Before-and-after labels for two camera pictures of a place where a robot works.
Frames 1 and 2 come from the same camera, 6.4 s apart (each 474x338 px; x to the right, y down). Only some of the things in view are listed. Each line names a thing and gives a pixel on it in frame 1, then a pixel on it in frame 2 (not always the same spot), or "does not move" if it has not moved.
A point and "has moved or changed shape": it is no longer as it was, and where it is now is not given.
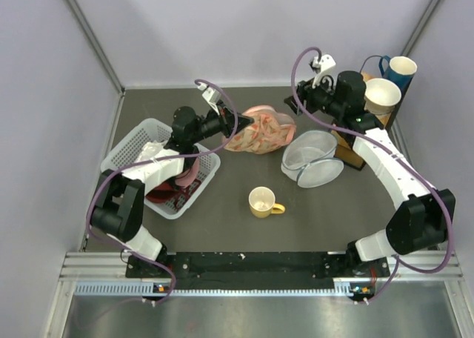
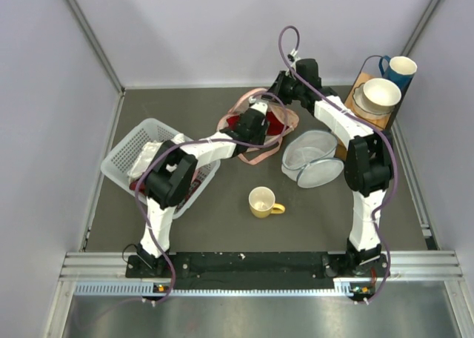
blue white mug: (401, 70) does not move
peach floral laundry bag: (270, 130) has moved or changed shape
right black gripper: (306, 93) -> (278, 86)
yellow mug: (262, 203) does not move
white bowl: (381, 95) does not move
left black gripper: (228, 120) -> (261, 133)
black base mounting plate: (256, 270) does not move
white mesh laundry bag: (309, 158) does not move
